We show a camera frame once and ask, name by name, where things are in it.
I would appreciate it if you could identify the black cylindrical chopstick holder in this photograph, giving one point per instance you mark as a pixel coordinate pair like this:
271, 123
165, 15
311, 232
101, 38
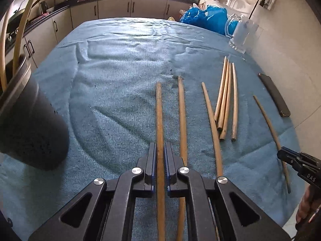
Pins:
32, 130

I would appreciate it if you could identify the black kitchen countertop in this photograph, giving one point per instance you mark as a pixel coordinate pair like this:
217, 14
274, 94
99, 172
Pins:
62, 8

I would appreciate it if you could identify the clear glass mug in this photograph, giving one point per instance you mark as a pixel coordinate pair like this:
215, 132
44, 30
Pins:
242, 34

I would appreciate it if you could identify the dark metal wok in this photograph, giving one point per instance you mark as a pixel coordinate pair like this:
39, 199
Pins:
20, 13

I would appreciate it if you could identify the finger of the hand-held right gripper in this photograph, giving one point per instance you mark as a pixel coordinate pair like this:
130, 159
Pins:
291, 162
292, 153

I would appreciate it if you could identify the gas stove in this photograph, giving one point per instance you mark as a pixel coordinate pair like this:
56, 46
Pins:
12, 37

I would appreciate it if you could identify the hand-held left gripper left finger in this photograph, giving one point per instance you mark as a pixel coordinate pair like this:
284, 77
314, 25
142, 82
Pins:
153, 178

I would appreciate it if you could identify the steel kettle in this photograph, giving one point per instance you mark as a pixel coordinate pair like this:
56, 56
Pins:
43, 7

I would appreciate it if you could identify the thin dark wooden chopstick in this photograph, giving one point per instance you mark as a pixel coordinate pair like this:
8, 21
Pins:
269, 123

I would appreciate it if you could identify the person's right hand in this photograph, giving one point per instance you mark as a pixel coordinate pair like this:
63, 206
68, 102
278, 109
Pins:
304, 205

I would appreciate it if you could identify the blue plastic bag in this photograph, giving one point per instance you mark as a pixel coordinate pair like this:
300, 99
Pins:
205, 17

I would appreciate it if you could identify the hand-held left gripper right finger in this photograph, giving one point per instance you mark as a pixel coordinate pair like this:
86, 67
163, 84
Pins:
167, 178

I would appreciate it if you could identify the blue towel table cover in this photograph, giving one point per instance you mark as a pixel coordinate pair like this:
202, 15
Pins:
112, 93

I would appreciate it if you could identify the white power strip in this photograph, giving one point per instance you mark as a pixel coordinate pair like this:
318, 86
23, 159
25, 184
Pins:
267, 1

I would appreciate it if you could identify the cream kitchen base cabinets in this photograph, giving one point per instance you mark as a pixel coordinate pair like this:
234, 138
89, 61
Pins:
112, 8

